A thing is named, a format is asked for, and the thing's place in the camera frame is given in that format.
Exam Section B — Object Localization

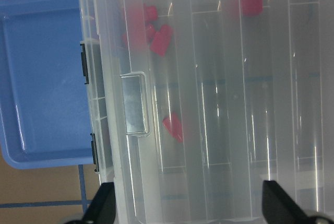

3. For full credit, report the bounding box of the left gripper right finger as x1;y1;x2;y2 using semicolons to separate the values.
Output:
261;180;316;224

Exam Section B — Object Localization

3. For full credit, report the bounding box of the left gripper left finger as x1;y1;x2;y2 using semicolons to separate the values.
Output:
81;182;116;224

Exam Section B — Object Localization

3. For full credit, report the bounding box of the red block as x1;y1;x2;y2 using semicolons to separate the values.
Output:
162;112;183;143
150;24;173;57
241;0;263;17
144;4;158;23

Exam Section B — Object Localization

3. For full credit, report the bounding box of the clear plastic box lid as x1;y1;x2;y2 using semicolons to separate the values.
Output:
80;0;333;223

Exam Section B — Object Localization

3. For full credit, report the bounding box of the blue plastic tray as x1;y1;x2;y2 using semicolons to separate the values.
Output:
1;0;93;169

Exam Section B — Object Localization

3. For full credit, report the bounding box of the red block in cluster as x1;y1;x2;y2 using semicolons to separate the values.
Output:
144;4;158;23
150;24;173;57

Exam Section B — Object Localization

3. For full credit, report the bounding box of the red block under lid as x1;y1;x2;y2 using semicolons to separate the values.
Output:
241;0;263;17

